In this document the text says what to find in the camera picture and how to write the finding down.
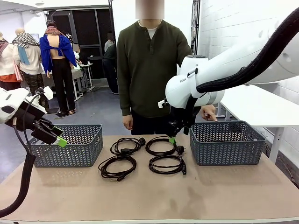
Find white side table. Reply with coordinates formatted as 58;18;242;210
216;84;299;164

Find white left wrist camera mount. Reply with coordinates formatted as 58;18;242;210
43;85;55;100

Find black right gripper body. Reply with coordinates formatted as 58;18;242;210
168;104;202;131

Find background person grey top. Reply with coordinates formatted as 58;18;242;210
104;32;117;53

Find black wall cable bundle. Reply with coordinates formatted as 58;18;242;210
191;0;201;56

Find mannequin with orange skirt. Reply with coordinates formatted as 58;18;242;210
0;31;23;91

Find black right arm cable sleeve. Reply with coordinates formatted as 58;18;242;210
183;7;299;136

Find background white desk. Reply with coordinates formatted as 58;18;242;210
70;62;95;101

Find person's left hand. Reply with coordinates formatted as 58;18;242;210
200;105;218;122

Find black power cable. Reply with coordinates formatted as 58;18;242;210
148;145;187;176

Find person in green sweater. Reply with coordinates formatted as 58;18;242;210
116;0;194;136

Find black braided USB cable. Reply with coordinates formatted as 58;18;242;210
98;155;137;182

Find black cable round plug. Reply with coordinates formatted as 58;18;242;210
109;137;147;156

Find black arm cable sleeve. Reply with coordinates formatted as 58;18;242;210
183;7;299;136
0;118;36;218

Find black vertical pole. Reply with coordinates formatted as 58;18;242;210
108;0;118;59

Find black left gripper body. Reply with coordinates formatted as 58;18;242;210
5;106;47;134

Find mannequin with patterned scarf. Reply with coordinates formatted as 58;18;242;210
12;28;50;110

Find background person dark clothes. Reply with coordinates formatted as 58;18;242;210
102;44;120;95

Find person's right hand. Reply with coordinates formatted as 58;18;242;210
123;114;134;131

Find person's right forearm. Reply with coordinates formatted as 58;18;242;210
119;86;133;116

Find black left arm cable sleeve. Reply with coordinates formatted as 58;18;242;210
0;118;36;218

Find black thin cable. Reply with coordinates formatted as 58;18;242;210
145;136;178;156

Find grey perforated plastic basket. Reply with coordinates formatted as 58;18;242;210
25;124;104;168
189;120;267;167

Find mannequin with blue shirt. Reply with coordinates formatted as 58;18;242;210
39;20;78;115

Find white aluminium table frame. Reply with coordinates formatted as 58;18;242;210
0;218;299;224

